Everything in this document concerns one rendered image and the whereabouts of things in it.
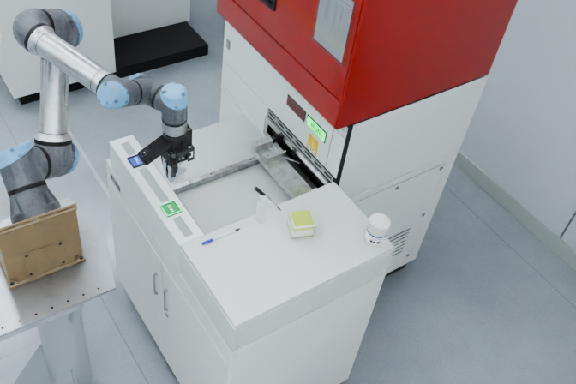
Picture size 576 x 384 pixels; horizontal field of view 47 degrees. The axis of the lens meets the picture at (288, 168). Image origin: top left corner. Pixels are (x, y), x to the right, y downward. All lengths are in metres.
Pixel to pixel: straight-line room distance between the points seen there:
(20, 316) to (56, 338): 0.40
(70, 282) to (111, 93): 0.71
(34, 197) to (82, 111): 2.06
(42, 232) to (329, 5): 1.11
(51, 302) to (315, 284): 0.83
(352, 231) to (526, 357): 1.41
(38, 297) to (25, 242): 0.20
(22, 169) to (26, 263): 0.30
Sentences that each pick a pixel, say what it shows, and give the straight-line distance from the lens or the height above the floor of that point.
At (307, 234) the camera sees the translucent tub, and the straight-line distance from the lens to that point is 2.19.
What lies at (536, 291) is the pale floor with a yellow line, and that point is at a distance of 3.68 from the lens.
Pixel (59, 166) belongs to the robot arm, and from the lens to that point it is 2.26.
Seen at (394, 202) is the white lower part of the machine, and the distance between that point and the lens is 2.84.
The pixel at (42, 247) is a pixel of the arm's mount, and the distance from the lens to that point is 2.21.
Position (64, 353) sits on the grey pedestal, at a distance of 2.71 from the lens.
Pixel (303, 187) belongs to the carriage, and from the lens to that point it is 2.49.
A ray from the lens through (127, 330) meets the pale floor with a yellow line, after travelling 3.13.
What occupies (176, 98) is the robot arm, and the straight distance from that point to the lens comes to 1.91.
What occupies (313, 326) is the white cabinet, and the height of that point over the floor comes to 0.72.
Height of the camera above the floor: 2.64
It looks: 44 degrees down
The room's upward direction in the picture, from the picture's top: 9 degrees clockwise
